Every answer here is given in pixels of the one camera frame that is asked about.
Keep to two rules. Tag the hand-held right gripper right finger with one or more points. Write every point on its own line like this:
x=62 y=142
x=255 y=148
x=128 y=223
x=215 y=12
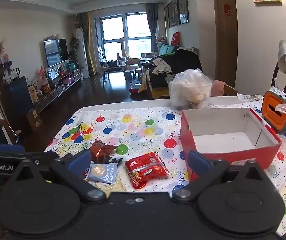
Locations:
x=198 y=161

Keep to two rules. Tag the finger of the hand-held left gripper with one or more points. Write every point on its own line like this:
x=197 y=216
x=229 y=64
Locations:
x=9 y=149
x=43 y=157

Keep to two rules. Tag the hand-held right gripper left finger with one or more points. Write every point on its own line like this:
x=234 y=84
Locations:
x=79 y=161

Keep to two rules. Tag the brown snack packet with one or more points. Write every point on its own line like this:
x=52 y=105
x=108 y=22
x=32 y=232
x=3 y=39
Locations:
x=101 y=151

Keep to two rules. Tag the light blue cookie packet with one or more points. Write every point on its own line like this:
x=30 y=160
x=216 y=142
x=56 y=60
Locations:
x=103 y=172

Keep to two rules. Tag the cream star-print packet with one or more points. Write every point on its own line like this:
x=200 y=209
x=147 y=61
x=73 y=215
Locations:
x=115 y=186

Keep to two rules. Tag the red cardboard box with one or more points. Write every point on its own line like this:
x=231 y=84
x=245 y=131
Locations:
x=245 y=157

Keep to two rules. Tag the red snack packet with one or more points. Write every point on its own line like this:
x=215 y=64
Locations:
x=145 y=167

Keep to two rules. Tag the clear bag of snacks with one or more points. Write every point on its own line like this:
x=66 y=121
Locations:
x=193 y=85

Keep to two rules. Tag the brown paper bag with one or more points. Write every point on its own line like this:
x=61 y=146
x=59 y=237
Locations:
x=34 y=118

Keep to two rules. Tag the dark cabinet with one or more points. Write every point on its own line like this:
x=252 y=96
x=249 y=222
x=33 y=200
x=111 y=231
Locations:
x=13 y=97

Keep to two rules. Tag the clear plastic container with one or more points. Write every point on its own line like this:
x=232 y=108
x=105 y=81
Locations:
x=183 y=105

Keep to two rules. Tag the balloon printed tablecloth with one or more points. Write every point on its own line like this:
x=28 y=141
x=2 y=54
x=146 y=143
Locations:
x=138 y=132

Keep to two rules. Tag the grey television cabinet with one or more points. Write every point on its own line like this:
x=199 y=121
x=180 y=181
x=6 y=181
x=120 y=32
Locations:
x=58 y=90

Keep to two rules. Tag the pink cloth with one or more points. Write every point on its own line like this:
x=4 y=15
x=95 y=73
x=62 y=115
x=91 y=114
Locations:
x=217 y=88

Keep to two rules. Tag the wooden dining chair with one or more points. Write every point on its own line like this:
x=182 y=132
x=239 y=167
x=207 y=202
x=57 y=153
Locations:
x=230 y=90

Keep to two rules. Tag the white printed flat packet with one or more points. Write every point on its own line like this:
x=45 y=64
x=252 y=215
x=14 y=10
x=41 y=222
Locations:
x=249 y=97

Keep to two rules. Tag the pink flower bouquet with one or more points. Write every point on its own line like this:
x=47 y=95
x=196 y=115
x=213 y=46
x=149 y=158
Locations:
x=43 y=73

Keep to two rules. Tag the orange and green tissue box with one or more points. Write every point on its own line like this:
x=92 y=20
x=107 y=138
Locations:
x=275 y=115

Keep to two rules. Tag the red floor toy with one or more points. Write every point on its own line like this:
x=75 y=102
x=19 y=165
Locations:
x=136 y=86

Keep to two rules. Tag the wooden coffee table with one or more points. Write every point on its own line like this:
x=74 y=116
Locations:
x=113 y=68

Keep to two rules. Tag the beige garment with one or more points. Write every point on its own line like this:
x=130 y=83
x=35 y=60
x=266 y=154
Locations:
x=161 y=66

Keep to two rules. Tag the black jacket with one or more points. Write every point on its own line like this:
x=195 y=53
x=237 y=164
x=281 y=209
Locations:
x=185 y=60

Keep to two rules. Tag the flat screen television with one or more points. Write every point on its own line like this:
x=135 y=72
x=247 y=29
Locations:
x=55 y=52

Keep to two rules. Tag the white patterned paper packet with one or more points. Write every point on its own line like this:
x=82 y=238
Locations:
x=276 y=90

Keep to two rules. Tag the white standing air conditioner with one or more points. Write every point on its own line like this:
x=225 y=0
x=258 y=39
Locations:
x=81 y=52

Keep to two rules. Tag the green potted plant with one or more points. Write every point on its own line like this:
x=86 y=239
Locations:
x=74 y=46

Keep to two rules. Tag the wooden giraffe chair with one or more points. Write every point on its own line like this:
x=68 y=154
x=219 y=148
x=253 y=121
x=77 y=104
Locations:
x=129 y=57

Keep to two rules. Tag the teal sofa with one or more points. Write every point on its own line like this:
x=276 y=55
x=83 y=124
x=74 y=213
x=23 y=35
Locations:
x=166 y=48

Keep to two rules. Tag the yellow and grey curtain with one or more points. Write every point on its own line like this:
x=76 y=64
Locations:
x=89 y=42

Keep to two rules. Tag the wooden door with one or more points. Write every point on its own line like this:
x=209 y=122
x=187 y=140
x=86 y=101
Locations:
x=225 y=42

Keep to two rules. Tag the red bag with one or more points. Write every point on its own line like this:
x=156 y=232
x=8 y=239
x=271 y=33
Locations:
x=175 y=38

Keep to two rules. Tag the large window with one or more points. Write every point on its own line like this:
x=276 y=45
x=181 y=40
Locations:
x=135 y=35

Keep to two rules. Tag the small dark framed picture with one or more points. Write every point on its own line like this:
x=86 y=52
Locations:
x=167 y=17

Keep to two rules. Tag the medium dark framed picture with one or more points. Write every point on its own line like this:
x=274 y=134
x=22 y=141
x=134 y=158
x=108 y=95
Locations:
x=173 y=12

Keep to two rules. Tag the red door decoration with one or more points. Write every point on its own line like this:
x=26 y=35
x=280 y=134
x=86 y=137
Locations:
x=227 y=9

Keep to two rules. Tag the large dark framed picture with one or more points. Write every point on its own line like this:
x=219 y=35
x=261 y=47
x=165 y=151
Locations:
x=183 y=6

